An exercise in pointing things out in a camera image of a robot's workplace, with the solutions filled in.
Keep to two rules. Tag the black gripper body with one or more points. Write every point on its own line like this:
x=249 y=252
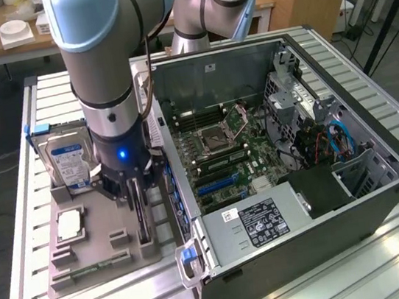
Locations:
x=121 y=149

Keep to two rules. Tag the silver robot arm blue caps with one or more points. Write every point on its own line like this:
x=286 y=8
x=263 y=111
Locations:
x=105 y=58

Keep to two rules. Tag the grey parts rack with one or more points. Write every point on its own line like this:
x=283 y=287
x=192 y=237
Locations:
x=98 y=223

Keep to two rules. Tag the hard disk with blue carrier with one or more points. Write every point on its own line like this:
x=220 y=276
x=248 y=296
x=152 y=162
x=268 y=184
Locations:
x=68 y=164

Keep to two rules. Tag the blue expansion slot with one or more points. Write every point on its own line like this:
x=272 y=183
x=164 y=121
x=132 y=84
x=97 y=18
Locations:
x=215 y=186

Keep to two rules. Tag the black RAM slot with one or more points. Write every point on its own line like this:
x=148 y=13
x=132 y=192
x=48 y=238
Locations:
x=199 y=119
x=196 y=110
x=199 y=123
x=197 y=115

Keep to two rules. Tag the silver CPU chip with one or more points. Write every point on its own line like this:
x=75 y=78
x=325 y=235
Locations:
x=69 y=225

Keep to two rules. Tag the RAM stick with white label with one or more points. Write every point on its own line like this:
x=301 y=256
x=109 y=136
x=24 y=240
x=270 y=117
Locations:
x=223 y=161

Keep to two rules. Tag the CPU socket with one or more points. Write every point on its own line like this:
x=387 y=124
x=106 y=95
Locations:
x=218 y=138

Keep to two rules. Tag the green RAM stick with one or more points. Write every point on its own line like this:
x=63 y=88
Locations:
x=90 y=269

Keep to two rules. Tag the blue case latch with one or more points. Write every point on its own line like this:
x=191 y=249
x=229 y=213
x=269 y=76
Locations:
x=190 y=255

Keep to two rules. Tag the metal socket cover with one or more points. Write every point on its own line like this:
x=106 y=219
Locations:
x=235 y=114

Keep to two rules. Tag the green motherboard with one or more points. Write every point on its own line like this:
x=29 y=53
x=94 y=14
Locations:
x=256 y=156

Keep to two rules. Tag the silver chipset heatsink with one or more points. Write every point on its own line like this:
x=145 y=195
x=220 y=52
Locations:
x=262 y=182

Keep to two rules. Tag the small white box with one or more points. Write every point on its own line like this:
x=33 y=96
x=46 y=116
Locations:
x=43 y=24

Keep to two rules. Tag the tall metal disk bay cage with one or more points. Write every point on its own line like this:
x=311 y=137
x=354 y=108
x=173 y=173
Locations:
x=288 y=96

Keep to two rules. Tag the white box with round lid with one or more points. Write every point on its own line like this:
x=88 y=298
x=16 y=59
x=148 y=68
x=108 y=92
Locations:
x=16 y=34

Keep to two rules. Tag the black open PC case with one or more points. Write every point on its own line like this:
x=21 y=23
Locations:
x=310 y=253

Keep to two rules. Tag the low metal disk bay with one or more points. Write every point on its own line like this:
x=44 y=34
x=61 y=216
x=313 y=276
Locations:
x=366 y=174

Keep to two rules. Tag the black chassis intrusion switch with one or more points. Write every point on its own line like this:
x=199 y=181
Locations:
x=160 y=121

